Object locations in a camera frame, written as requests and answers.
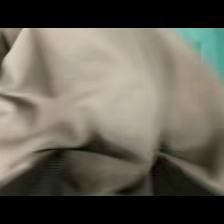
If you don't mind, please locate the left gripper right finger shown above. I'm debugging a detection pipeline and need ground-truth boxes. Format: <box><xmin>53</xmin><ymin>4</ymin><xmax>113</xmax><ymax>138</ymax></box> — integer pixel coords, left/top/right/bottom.
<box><xmin>150</xmin><ymin>155</ymin><xmax>214</xmax><ymax>197</ymax></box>

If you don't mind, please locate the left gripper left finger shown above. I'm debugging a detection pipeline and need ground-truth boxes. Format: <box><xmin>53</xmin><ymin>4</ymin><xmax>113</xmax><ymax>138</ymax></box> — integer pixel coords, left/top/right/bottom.
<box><xmin>31</xmin><ymin>150</ymin><xmax>68</xmax><ymax>197</ymax></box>

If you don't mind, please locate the beige shirt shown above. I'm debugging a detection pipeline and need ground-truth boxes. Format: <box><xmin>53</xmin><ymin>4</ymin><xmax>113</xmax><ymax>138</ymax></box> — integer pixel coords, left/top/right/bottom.
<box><xmin>0</xmin><ymin>28</ymin><xmax>224</xmax><ymax>197</ymax></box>

